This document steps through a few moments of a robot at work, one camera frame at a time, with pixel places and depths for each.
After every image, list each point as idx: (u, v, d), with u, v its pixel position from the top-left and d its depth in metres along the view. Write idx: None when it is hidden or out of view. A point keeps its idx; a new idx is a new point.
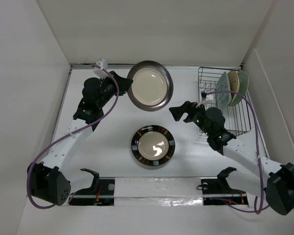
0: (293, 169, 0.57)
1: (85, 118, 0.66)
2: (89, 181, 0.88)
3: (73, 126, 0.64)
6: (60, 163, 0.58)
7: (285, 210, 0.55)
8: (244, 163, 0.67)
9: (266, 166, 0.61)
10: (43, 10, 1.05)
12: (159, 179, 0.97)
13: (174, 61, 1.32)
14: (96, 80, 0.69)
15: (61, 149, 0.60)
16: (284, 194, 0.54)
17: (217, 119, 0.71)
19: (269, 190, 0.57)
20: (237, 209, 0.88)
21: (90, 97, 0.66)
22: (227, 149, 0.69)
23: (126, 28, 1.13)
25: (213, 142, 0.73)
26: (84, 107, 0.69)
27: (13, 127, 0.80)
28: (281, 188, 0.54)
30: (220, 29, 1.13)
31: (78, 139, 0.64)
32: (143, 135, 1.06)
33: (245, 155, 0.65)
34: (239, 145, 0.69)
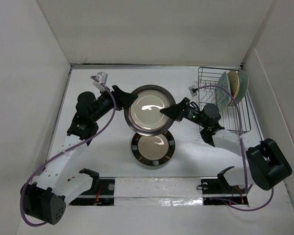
0: (272, 142, 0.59)
1: (80, 133, 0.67)
2: (88, 184, 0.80)
3: (67, 142, 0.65)
6: (53, 183, 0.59)
7: (268, 184, 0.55)
8: (231, 148, 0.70)
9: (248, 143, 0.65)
10: (43, 10, 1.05)
12: (159, 179, 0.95)
13: (174, 61, 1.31)
14: (91, 94, 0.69)
15: (54, 168, 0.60)
16: (264, 165, 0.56)
17: (213, 115, 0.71)
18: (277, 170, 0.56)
19: (251, 165, 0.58)
20: (236, 209, 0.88)
21: (83, 111, 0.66)
22: (216, 138, 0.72)
23: (126, 28, 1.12)
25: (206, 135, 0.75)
26: (78, 122, 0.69)
27: (13, 128, 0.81)
28: (259, 158, 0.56)
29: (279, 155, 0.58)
30: (221, 27, 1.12)
31: (72, 157, 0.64)
32: (143, 135, 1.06)
33: (230, 138, 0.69)
34: (225, 132, 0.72)
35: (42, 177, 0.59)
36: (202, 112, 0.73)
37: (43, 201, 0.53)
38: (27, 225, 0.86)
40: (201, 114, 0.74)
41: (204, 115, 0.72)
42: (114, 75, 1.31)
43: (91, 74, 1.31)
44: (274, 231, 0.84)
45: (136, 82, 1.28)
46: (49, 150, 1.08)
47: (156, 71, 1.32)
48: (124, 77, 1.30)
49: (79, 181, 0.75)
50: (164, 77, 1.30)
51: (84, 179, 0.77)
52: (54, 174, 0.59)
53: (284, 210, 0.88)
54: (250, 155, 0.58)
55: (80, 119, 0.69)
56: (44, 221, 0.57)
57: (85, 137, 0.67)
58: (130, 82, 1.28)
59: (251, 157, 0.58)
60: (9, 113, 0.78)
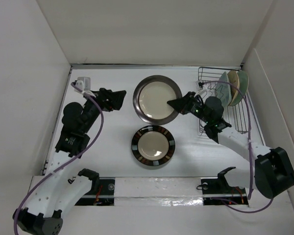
0: (281, 152, 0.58)
1: (69, 149, 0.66)
2: (88, 186, 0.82)
3: (56, 161, 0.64)
6: (45, 206, 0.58)
7: (272, 192, 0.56)
8: (236, 149, 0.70)
9: (257, 149, 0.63)
10: (43, 10, 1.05)
12: (159, 179, 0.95)
13: (174, 61, 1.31)
14: (79, 105, 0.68)
15: (44, 192, 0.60)
16: (271, 175, 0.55)
17: (215, 107, 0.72)
18: (282, 180, 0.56)
19: (257, 173, 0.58)
20: (238, 211, 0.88)
21: (71, 124, 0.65)
22: (221, 136, 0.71)
23: (126, 28, 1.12)
25: (210, 130, 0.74)
26: (66, 134, 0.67)
27: (13, 128, 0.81)
28: (268, 169, 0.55)
29: (287, 165, 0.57)
30: (221, 27, 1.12)
31: (61, 177, 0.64)
32: (143, 135, 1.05)
33: (237, 140, 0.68)
34: (233, 132, 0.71)
35: (33, 200, 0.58)
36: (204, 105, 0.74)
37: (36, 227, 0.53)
38: None
40: (203, 108, 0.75)
41: (207, 107, 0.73)
42: (114, 75, 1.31)
43: (91, 74, 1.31)
44: (274, 231, 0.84)
45: (136, 82, 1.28)
46: (49, 150, 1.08)
47: (156, 71, 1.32)
48: (124, 77, 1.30)
49: (77, 188, 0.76)
50: None
51: (81, 185, 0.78)
52: (44, 198, 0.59)
53: (284, 210, 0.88)
54: (258, 164, 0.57)
55: (68, 132, 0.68)
56: None
57: (74, 152, 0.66)
58: (130, 82, 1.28)
59: (259, 166, 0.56)
60: (9, 113, 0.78)
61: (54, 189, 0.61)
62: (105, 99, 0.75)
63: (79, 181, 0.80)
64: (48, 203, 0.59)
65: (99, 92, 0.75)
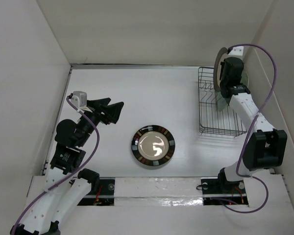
0: (282, 134, 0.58)
1: (63, 165, 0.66)
2: (87, 188, 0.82)
3: (51, 177, 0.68)
6: (40, 224, 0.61)
7: (252, 165, 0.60)
8: (243, 116, 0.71)
9: (261, 124, 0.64)
10: (43, 10, 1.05)
12: (159, 179, 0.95)
13: (175, 61, 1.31)
14: (73, 123, 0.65)
15: (40, 209, 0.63)
16: (259, 150, 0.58)
17: (234, 63, 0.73)
18: (267, 159, 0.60)
19: (250, 144, 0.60)
20: (232, 210, 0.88)
21: (65, 143, 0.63)
22: (234, 99, 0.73)
23: (126, 28, 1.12)
25: (227, 90, 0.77)
26: (61, 150, 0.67)
27: (13, 127, 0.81)
28: (260, 143, 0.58)
29: (280, 148, 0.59)
30: (221, 27, 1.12)
31: (56, 194, 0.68)
32: (143, 135, 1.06)
33: (246, 107, 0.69)
34: (247, 101, 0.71)
35: (29, 218, 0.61)
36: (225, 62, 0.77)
37: None
38: None
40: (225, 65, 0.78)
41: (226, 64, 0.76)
42: (114, 75, 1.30)
43: (90, 74, 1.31)
44: (274, 231, 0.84)
45: (136, 82, 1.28)
46: (49, 150, 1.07)
47: (156, 71, 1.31)
48: (124, 77, 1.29)
49: (74, 195, 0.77)
50: (164, 76, 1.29)
51: (79, 191, 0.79)
52: (39, 215, 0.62)
53: (284, 210, 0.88)
54: (253, 135, 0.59)
55: (62, 148, 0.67)
56: None
57: (69, 168, 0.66)
58: (130, 82, 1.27)
59: (253, 137, 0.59)
60: (9, 112, 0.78)
61: (49, 206, 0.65)
62: (100, 111, 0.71)
63: (78, 185, 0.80)
64: (43, 220, 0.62)
65: (94, 105, 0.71)
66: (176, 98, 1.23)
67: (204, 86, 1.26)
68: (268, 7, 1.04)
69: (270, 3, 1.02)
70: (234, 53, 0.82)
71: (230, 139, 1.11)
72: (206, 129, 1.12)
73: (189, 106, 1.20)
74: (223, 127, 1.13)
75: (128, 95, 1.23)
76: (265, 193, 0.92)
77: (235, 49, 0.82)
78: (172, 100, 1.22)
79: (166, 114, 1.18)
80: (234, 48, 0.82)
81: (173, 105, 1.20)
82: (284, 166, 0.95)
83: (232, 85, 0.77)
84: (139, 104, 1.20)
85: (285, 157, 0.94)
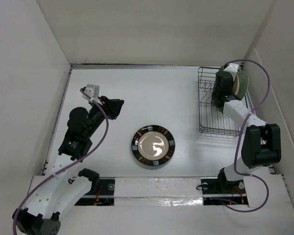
0: (276, 128, 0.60)
1: (72, 152, 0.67)
2: (88, 187, 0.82)
3: (58, 163, 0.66)
6: (45, 207, 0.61)
7: (252, 162, 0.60)
8: (235, 119, 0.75)
9: (254, 121, 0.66)
10: (43, 10, 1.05)
12: (159, 180, 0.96)
13: (175, 62, 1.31)
14: (84, 110, 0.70)
15: (45, 194, 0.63)
16: (256, 144, 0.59)
17: (224, 76, 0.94)
18: (266, 153, 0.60)
19: (246, 140, 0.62)
20: (238, 211, 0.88)
21: (76, 129, 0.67)
22: (227, 105, 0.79)
23: (126, 28, 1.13)
25: (219, 99, 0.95)
26: (70, 138, 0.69)
27: (13, 127, 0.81)
28: (256, 137, 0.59)
29: (276, 141, 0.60)
30: (221, 26, 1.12)
31: (62, 179, 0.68)
32: (143, 135, 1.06)
33: (238, 110, 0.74)
34: (238, 105, 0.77)
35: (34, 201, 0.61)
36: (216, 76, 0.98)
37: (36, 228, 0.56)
38: None
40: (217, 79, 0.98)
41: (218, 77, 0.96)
42: (114, 74, 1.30)
43: (90, 74, 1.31)
44: (274, 231, 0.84)
45: (136, 81, 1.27)
46: (49, 150, 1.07)
47: (156, 71, 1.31)
48: (124, 77, 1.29)
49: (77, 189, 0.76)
50: (164, 76, 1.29)
51: (81, 186, 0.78)
52: (45, 199, 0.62)
53: (284, 210, 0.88)
54: (248, 130, 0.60)
55: (71, 135, 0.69)
56: None
57: (77, 155, 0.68)
58: (130, 82, 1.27)
59: (248, 132, 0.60)
60: (8, 112, 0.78)
61: (54, 191, 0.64)
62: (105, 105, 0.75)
63: (79, 182, 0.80)
64: (48, 204, 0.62)
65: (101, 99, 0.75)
66: (176, 98, 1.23)
67: (204, 86, 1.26)
68: (268, 8, 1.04)
69: (270, 3, 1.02)
70: (230, 68, 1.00)
71: (230, 139, 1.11)
72: (206, 129, 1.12)
73: (189, 106, 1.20)
74: (223, 127, 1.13)
75: (128, 95, 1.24)
76: (265, 193, 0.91)
77: (231, 66, 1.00)
78: (172, 100, 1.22)
79: (166, 114, 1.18)
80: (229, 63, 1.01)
81: (173, 106, 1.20)
82: (284, 166, 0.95)
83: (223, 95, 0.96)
84: (139, 105, 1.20)
85: (286, 157, 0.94)
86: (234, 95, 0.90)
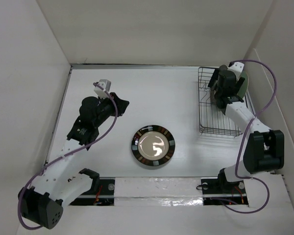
0: (280, 134, 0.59)
1: (80, 138, 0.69)
2: (88, 185, 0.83)
3: (66, 147, 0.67)
6: (50, 188, 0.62)
7: (254, 168, 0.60)
8: (238, 123, 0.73)
9: (257, 126, 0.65)
10: (43, 10, 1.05)
12: (159, 180, 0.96)
13: (175, 62, 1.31)
14: (95, 98, 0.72)
15: (52, 174, 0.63)
16: (259, 151, 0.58)
17: (227, 75, 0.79)
18: (268, 160, 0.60)
19: (248, 146, 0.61)
20: (238, 213, 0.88)
21: (87, 114, 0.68)
22: (230, 107, 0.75)
23: (126, 28, 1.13)
25: (221, 101, 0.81)
26: (79, 125, 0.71)
27: (13, 127, 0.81)
28: (259, 144, 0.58)
29: (280, 149, 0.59)
30: (221, 26, 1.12)
31: (70, 162, 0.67)
32: (143, 135, 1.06)
33: (241, 113, 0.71)
34: (242, 107, 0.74)
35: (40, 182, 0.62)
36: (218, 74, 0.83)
37: (41, 207, 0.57)
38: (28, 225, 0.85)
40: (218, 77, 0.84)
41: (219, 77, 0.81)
42: (114, 74, 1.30)
43: (90, 74, 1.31)
44: (274, 231, 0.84)
45: (136, 81, 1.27)
46: (49, 150, 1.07)
47: (156, 71, 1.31)
48: (124, 77, 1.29)
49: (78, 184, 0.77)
50: (164, 76, 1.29)
51: (81, 182, 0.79)
52: (52, 179, 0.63)
53: (284, 210, 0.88)
54: (252, 136, 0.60)
55: (81, 123, 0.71)
56: (41, 224, 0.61)
57: (85, 142, 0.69)
58: (130, 82, 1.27)
59: (251, 138, 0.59)
60: (8, 113, 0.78)
61: (61, 173, 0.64)
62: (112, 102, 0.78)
63: (80, 178, 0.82)
64: (54, 185, 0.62)
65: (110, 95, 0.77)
66: (176, 98, 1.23)
67: (204, 86, 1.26)
68: (268, 7, 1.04)
69: (270, 3, 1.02)
70: (235, 67, 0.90)
71: (230, 139, 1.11)
72: (206, 129, 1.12)
73: (189, 106, 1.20)
74: (223, 127, 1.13)
75: (128, 95, 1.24)
76: (265, 193, 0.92)
77: (236, 65, 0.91)
78: (172, 100, 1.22)
79: (166, 114, 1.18)
80: (235, 62, 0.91)
81: (173, 106, 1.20)
82: (284, 166, 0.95)
83: (226, 96, 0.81)
84: (139, 105, 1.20)
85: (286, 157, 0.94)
86: (237, 97, 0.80)
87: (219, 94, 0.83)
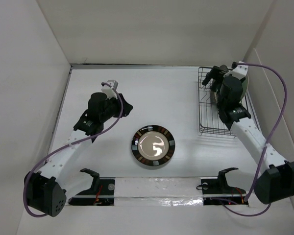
0: None
1: (85, 129, 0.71)
2: (88, 183, 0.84)
3: (73, 136, 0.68)
6: (57, 173, 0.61)
7: (268, 200, 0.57)
8: (248, 145, 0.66)
9: (271, 156, 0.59)
10: (43, 10, 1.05)
12: (159, 180, 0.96)
13: (175, 61, 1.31)
14: (104, 94, 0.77)
15: (59, 160, 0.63)
16: (274, 185, 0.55)
17: (234, 87, 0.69)
18: (283, 191, 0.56)
19: (262, 178, 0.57)
20: (238, 215, 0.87)
21: (95, 105, 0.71)
22: (237, 126, 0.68)
23: (126, 28, 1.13)
25: (225, 114, 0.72)
26: (85, 118, 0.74)
27: (13, 127, 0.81)
28: (275, 180, 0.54)
29: None
30: (221, 26, 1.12)
31: (77, 152, 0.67)
32: (143, 135, 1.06)
33: (252, 137, 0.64)
34: (251, 126, 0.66)
35: (47, 167, 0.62)
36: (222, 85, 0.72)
37: (46, 191, 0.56)
38: (28, 225, 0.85)
40: (222, 87, 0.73)
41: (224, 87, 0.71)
42: (114, 74, 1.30)
43: (90, 74, 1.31)
44: (274, 231, 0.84)
45: (136, 81, 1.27)
46: (49, 150, 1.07)
47: (156, 71, 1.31)
48: (124, 77, 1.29)
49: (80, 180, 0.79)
50: (164, 76, 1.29)
51: (83, 179, 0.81)
52: (58, 165, 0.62)
53: (284, 210, 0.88)
54: (266, 172, 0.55)
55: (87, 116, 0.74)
56: (44, 213, 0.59)
57: (90, 133, 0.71)
58: (130, 82, 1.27)
59: (266, 175, 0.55)
60: (8, 112, 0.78)
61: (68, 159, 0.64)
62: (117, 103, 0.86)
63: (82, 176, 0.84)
64: (61, 170, 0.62)
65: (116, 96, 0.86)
66: (176, 98, 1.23)
67: (205, 86, 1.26)
68: (269, 7, 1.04)
69: (270, 3, 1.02)
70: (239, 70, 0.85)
71: (230, 139, 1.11)
72: (206, 129, 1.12)
73: (189, 106, 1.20)
74: (223, 127, 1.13)
75: (128, 95, 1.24)
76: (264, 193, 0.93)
77: (241, 67, 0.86)
78: (172, 100, 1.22)
79: (166, 114, 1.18)
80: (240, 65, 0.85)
81: (173, 106, 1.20)
82: None
83: (230, 109, 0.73)
84: (139, 105, 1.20)
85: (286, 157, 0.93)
86: (243, 109, 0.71)
87: (221, 106, 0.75)
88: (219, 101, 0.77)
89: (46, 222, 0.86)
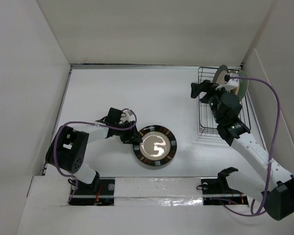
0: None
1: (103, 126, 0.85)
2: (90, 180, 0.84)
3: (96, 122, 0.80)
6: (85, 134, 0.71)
7: (280, 216, 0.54)
8: (250, 161, 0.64)
9: (277, 174, 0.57)
10: (43, 10, 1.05)
12: (159, 180, 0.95)
13: (175, 61, 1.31)
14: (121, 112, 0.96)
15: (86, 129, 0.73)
16: (284, 201, 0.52)
17: (232, 105, 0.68)
18: None
19: (271, 195, 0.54)
20: (239, 215, 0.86)
21: (114, 111, 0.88)
22: (238, 142, 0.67)
23: (126, 28, 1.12)
25: (225, 130, 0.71)
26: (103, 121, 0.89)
27: (13, 127, 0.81)
28: (285, 197, 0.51)
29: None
30: (221, 26, 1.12)
31: (99, 130, 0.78)
32: (145, 135, 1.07)
33: (255, 153, 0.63)
34: (252, 141, 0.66)
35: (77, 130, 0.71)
36: (220, 103, 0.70)
37: (78, 138, 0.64)
38: (27, 225, 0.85)
40: (220, 105, 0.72)
41: (223, 105, 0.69)
42: (114, 74, 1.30)
43: (90, 74, 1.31)
44: (274, 232, 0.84)
45: (136, 81, 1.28)
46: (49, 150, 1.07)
47: (156, 71, 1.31)
48: (124, 77, 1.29)
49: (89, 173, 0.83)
50: (164, 76, 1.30)
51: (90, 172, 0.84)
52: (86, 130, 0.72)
53: None
54: (275, 191, 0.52)
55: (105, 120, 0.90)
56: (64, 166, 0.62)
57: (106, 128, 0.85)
58: (130, 82, 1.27)
59: (276, 193, 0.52)
60: (8, 113, 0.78)
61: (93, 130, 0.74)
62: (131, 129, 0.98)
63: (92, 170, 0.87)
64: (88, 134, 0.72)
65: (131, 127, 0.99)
66: (176, 98, 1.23)
67: None
68: (269, 7, 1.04)
69: (270, 3, 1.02)
70: (232, 83, 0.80)
71: None
72: (206, 129, 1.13)
73: (189, 106, 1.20)
74: None
75: (128, 94, 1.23)
76: None
77: (233, 79, 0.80)
78: (172, 101, 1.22)
79: (166, 114, 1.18)
80: (232, 78, 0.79)
81: (173, 106, 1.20)
82: (285, 166, 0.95)
83: (229, 125, 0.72)
84: (139, 105, 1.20)
85: (286, 158, 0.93)
86: (242, 124, 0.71)
87: (220, 121, 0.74)
88: (216, 117, 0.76)
89: (46, 222, 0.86)
